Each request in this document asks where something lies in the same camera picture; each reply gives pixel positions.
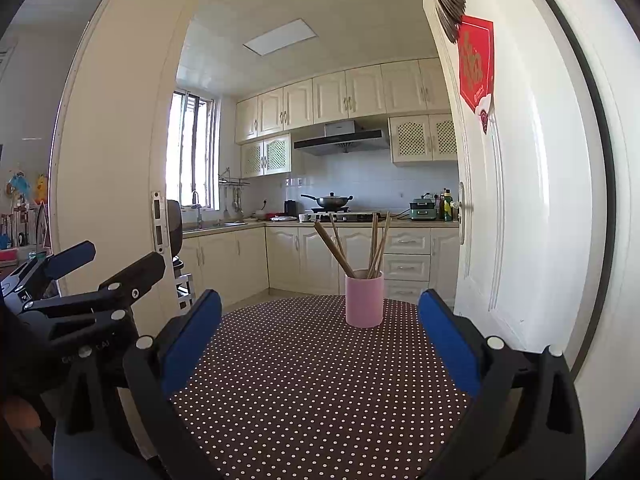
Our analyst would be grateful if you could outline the kitchen window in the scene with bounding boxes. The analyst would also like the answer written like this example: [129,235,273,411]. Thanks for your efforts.
[167,90,221,211]

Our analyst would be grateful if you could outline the range hood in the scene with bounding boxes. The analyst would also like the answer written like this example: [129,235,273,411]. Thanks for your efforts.
[293,120,391,157]

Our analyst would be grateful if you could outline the pink cup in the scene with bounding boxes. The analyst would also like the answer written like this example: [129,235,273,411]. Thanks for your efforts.
[345,269,385,328]

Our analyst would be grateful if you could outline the metal door latch plate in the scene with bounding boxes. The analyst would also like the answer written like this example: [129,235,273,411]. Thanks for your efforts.
[151,191,167,256]

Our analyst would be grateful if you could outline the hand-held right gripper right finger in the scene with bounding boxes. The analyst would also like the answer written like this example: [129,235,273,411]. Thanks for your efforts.
[417,289,587,480]

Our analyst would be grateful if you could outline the silver door handle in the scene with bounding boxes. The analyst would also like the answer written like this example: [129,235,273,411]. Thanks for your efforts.
[452,182,473,246]

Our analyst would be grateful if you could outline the red paper door decoration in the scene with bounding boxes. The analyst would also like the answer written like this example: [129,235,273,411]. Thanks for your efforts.
[457,15,495,135]

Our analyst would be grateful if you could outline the person's left hand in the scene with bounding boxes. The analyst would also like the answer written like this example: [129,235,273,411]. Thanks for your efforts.
[0,394,42,433]

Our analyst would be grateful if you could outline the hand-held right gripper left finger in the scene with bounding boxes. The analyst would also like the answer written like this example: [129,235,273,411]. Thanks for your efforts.
[52,289,223,480]

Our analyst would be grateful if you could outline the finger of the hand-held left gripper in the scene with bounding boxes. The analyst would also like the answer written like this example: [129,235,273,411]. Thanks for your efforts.
[20,252,166,322]
[0,241,96,307]

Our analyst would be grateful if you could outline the wok with lid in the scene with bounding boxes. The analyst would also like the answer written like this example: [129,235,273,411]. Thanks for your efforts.
[301,191,354,210]

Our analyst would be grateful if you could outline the cluttered shelf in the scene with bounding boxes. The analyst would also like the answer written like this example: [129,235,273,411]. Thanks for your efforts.
[0,200,51,266]

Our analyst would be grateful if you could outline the dark hanging fan ornament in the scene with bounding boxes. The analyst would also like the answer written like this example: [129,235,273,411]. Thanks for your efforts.
[422,0,467,43]

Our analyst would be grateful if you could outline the cream upper cabinets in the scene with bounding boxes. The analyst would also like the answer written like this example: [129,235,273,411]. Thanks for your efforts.
[235,58,451,143]

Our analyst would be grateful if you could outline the blue plush toy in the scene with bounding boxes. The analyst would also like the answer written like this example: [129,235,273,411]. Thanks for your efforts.
[7,170,32,196]

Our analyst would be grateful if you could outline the brown polka dot tablecloth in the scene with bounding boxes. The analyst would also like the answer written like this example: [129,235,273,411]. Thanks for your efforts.
[170,295,473,480]

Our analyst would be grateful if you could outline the cream cabinets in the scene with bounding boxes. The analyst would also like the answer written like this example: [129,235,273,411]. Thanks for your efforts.
[180,225,460,306]
[235,58,451,143]

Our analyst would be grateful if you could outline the bunch of wooden chopsticks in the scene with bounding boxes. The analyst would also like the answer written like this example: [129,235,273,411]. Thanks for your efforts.
[313,211,392,281]

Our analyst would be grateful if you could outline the green countertop appliance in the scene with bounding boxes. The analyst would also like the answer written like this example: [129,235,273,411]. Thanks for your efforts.
[409,194,438,222]

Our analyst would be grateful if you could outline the wall utensil rack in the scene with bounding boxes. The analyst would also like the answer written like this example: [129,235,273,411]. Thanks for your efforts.
[218,167,251,221]

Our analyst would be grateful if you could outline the cream lower cabinets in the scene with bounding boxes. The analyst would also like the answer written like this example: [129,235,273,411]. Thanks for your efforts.
[180,225,460,306]

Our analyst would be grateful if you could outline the gas stove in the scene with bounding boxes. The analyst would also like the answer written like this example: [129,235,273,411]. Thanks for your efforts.
[310,211,376,222]

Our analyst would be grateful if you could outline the ceiling light panel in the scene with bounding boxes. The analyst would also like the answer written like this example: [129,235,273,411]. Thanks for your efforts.
[243,19,318,55]

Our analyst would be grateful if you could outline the cream lattice door cabinet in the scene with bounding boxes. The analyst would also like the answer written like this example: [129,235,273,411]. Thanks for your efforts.
[240,132,292,178]
[389,113,458,167]

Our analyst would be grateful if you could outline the white door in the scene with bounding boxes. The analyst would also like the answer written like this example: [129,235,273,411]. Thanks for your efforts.
[422,0,616,361]

